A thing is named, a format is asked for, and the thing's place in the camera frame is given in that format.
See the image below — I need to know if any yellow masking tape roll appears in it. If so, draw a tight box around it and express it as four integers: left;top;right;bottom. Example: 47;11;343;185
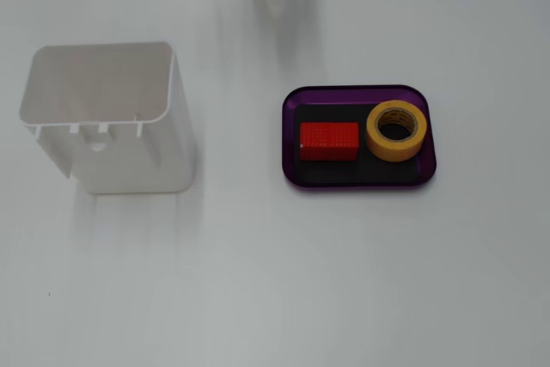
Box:
364;100;430;164

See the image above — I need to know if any white plastic box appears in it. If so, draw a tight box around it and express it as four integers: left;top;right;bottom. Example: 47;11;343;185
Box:
17;41;196;195

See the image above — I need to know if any purple metal tray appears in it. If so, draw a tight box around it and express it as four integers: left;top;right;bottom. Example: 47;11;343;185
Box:
281;84;438;193

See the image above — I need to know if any red studded block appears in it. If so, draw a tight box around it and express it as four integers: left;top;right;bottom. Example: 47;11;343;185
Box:
298;121;360;162

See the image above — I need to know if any black tray mat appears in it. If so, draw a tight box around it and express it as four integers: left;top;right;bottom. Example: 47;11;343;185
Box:
294;102;423;188

